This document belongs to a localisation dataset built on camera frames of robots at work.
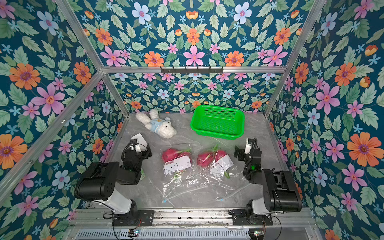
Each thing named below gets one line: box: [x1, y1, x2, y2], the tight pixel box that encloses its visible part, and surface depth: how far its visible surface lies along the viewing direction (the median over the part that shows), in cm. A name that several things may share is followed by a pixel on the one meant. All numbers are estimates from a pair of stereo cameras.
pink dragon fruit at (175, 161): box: [161, 148, 192, 176], surface depth 86 cm
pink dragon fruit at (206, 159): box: [197, 144, 228, 168], surface depth 88 cm
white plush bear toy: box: [135, 109, 177, 139], surface depth 103 cm
